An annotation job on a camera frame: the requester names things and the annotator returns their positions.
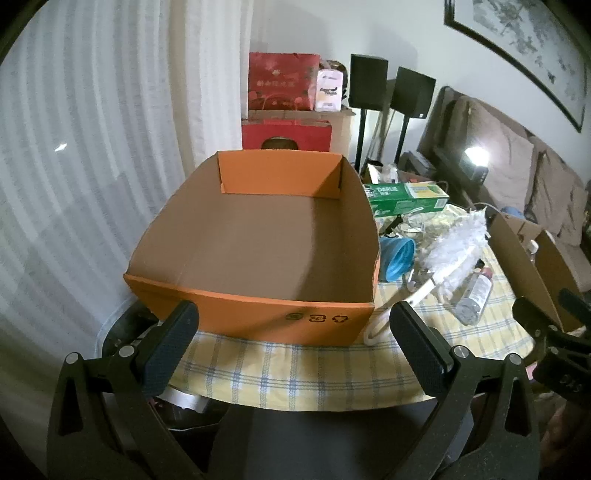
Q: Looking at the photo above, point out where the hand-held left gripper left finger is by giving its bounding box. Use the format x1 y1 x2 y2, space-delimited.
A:
46 301 222 480

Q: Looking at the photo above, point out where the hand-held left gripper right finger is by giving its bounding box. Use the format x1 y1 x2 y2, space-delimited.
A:
390 301 541 480

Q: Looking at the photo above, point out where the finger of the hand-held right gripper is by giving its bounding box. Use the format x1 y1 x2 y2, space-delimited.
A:
558 288 591 334
512 295 556 344

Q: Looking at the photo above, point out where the clear spray bottle pink cap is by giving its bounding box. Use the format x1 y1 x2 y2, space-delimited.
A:
450 267 494 326

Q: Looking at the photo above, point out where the blue collapsible cup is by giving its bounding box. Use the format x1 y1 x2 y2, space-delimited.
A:
379 237 416 282

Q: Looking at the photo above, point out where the white feather duster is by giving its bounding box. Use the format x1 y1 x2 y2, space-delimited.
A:
364 208 492 347

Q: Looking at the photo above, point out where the white cord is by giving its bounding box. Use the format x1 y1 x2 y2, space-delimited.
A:
392 210 432 241

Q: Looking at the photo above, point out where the orange cardboard box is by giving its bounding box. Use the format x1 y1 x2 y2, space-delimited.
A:
123 150 382 347

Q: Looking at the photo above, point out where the green toothpaste box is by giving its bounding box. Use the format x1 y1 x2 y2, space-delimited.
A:
362 181 450 219

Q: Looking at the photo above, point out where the open brown cardboard box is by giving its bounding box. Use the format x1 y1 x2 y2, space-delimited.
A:
488 213 585 333

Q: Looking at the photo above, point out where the yellow checkered tablecloth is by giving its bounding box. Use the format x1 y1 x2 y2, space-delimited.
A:
168 203 536 411

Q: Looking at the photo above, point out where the black device with light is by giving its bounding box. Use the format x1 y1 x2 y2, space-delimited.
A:
456 148 490 184

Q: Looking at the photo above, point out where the brown sofa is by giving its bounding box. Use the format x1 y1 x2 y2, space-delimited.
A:
418 85 591 296

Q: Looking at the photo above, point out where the clear plastic bag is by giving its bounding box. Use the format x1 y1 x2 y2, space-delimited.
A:
367 161 400 186

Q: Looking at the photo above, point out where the black speaker stand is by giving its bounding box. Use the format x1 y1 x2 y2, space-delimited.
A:
353 108 369 171
394 117 410 164

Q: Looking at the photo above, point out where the white curtain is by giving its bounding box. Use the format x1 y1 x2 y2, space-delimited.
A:
0 0 252 324

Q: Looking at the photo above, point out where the red chocolate gift bag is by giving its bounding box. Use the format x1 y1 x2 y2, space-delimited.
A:
242 119 332 153

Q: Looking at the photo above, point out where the black speaker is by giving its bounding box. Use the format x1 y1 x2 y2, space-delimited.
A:
348 54 389 112
390 67 437 120

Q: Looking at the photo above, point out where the white pink packet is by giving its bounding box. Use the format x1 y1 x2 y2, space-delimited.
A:
315 69 343 112

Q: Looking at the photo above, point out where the red gift box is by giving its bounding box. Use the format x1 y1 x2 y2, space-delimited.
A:
248 52 321 112

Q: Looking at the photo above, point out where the framed wall picture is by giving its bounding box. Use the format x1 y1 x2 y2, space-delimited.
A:
443 0 589 134

